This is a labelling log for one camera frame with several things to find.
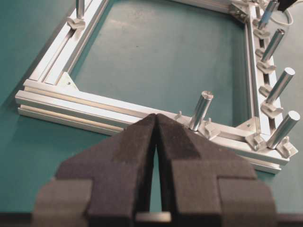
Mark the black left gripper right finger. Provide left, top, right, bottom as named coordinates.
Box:
left=156, top=114, right=277, bottom=227

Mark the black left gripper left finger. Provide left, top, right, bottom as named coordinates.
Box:
left=31, top=114, right=156, bottom=227

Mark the white ethernet cable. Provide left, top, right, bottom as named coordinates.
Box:
left=267, top=8, right=294, bottom=26

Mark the silver metal pin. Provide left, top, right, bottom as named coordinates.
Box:
left=266, top=67, right=295, bottom=104
left=267, top=111, right=300, bottom=149
left=261, top=28, right=285, bottom=62
left=76, top=0, right=85, bottom=19
left=258, top=0, right=278, bottom=30
left=189, top=91, right=214, bottom=131

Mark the silver corner bracket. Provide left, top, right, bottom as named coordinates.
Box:
left=236, top=116, right=261, bottom=137

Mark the square aluminium extrusion frame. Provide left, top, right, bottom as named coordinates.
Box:
left=15, top=0, right=297, bottom=174

